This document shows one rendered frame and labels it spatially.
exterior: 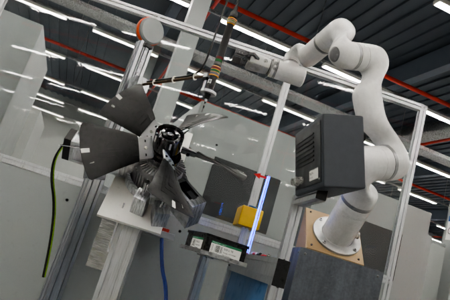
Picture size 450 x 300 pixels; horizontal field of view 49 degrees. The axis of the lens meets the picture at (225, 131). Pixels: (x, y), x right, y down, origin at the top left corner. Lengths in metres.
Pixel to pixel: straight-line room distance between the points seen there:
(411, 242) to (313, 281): 4.64
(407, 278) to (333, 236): 4.50
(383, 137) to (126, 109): 1.07
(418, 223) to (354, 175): 5.17
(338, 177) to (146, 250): 1.62
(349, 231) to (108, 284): 0.96
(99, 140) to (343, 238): 0.98
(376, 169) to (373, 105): 0.23
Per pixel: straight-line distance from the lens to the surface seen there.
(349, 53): 1.75
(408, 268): 6.35
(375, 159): 1.66
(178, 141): 1.96
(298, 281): 1.76
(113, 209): 2.02
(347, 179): 1.26
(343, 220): 1.83
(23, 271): 2.78
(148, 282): 2.71
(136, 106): 2.15
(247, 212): 2.25
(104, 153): 1.92
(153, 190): 1.74
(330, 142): 1.26
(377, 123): 1.74
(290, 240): 1.50
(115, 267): 2.08
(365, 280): 1.82
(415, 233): 6.40
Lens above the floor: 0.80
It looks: 15 degrees up
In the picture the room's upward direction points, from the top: 17 degrees clockwise
